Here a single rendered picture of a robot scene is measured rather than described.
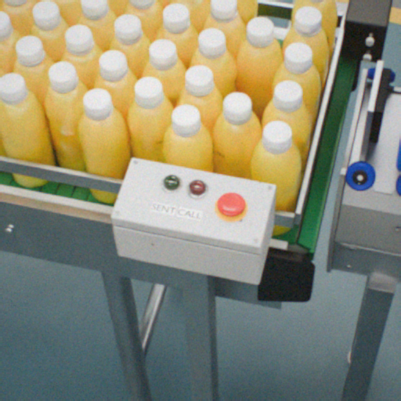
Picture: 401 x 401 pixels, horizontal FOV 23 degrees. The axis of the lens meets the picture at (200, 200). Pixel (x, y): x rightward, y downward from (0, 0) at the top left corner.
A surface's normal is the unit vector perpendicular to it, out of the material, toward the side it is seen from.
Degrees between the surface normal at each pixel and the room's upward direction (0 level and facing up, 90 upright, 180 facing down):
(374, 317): 90
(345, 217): 70
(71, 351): 0
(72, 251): 90
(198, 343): 90
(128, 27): 0
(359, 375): 90
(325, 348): 0
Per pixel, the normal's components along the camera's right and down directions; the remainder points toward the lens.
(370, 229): -0.24, 0.57
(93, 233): -0.25, 0.81
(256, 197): -0.03, -0.56
